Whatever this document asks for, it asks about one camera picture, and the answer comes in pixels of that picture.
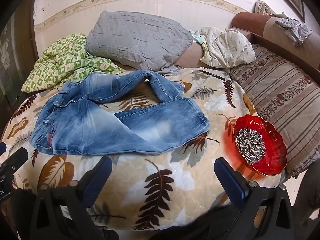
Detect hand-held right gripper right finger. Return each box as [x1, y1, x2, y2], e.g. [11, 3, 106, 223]
[214, 157, 298, 240]

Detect red glass bowl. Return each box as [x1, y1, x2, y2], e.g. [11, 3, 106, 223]
[232, 114, 287, 177]

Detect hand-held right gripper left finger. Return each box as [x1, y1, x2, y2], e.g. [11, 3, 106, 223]
[30, 156, 113, 240]

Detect brown cushion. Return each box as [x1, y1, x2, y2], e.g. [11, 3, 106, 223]
[175, 42, 208, 68]

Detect brown headboard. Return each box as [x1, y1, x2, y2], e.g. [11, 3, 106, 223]
[230, 12, 320, 71]

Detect pile of sunflower seeds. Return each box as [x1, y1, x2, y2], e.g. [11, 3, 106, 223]
[235, 127, 267, 165]

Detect grey quilted pillow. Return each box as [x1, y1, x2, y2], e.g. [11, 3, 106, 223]
[86, 11, 194, 77]

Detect green patterned quilt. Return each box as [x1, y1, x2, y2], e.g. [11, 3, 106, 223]
[21, 33, 125, 93]

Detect person's dark clothing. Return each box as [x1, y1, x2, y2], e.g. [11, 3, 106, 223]
[0, 187, 250, 240]

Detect grey crumpled cloth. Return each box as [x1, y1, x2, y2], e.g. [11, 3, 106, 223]
[274, 17, 313, 46]

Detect cream floral pillow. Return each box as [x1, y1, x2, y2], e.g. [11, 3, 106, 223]
[199, 26, 256, 69]

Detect black pen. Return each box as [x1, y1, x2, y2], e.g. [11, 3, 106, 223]
[199, 70, 232, 81]

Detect leaf print blanket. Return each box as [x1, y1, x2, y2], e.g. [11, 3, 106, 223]
[0, 66, 283, 232]

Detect wooden door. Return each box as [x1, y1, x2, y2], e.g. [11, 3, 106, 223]
[0, 0, 38, 115]

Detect pale green cloth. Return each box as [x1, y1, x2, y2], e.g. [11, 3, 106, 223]
[189, 30, 207, 48]

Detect striped small pillow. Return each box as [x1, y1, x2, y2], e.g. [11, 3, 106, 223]
[254, 0, 285, 18]

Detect blue denim pants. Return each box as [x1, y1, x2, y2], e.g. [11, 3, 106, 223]
[29, 70, 211, 156]

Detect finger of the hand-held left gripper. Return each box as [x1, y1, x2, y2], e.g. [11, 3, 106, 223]
[0, 147, 29, 181]

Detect framed wall picture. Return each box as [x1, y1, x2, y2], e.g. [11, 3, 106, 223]
[267, 0, 305, 23]

